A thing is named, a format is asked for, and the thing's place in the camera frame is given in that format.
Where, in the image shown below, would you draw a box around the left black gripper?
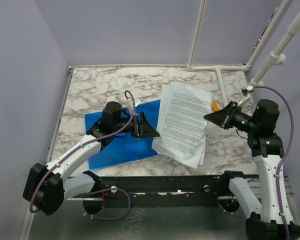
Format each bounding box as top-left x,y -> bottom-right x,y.
112,111 -> 160,139

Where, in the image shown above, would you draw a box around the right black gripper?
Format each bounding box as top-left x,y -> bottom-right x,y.
205,100 -> 260,134

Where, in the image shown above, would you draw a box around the blue plastic folder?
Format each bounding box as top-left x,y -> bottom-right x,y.
88,99 -> 161,170

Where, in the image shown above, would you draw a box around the printed white paper sheets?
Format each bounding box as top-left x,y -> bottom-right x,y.
151,83 -> 214,169

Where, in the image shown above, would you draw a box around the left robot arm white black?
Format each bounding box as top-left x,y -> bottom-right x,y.
22,100 -> 160,216

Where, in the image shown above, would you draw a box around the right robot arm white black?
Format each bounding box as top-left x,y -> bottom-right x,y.
204,99 -> 300,240

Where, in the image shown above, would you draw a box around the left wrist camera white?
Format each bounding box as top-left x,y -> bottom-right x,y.
129,98 -> 142,108

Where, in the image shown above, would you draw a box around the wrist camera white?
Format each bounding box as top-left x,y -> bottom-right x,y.
238,85 -> 254,108
129,98 -> 142,108

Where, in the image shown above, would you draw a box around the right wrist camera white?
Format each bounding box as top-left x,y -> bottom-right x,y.
238,85 -> 254,108

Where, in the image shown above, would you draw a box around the white PVC pipe frame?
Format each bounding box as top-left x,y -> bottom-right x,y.
71,0 -> 292,106

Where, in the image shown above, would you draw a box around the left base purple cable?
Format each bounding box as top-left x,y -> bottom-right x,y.
82,187 -> 131,221

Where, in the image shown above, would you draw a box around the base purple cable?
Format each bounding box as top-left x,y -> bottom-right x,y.
222,177 -> 261,218
82,187 -> 131,221

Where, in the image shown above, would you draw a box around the black mounting rail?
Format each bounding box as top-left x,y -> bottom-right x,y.
69,174 -> 251,208

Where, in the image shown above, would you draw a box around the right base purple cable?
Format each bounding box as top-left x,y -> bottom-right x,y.
222,177 -> 261,218

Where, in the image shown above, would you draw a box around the white PVC camera pole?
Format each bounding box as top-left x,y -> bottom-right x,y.
247,0 -> 300,86

